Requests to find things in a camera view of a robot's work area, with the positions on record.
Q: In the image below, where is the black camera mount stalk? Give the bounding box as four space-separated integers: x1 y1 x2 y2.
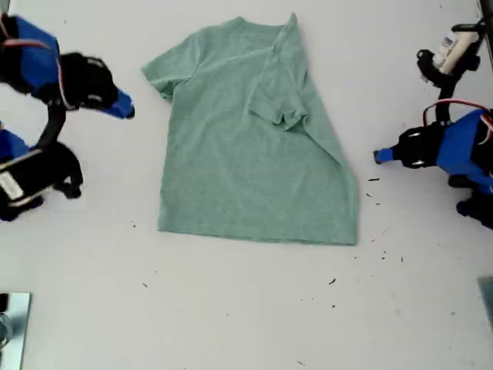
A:
414 22 483 125
34 100 85 200

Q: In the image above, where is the red white servo wire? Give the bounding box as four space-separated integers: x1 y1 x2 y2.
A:
422 98 493 130
55 55 77 112

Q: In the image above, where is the green t-shirt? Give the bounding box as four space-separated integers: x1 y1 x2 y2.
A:
140 12 360 247

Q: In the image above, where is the shiny steel plate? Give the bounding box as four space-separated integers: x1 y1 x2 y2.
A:
0 292 32 370

